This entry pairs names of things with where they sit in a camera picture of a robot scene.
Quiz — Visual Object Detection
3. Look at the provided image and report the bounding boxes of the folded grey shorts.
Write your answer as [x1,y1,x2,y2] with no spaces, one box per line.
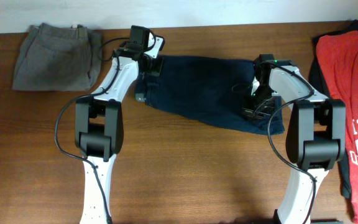
[12,23,102,91]

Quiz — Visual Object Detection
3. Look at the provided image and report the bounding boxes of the navy blue shorts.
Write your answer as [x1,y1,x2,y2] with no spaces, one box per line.
[134,55,285,135]

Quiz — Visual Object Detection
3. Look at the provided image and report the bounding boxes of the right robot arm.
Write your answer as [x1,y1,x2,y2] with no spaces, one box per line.
[242,54,346,224]

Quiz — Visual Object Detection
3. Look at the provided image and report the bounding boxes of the black garment under pile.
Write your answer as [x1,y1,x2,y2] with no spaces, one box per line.
[308,20,358,199]

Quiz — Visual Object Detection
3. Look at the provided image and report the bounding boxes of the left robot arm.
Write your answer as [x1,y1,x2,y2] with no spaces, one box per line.
[75,32,165,223]

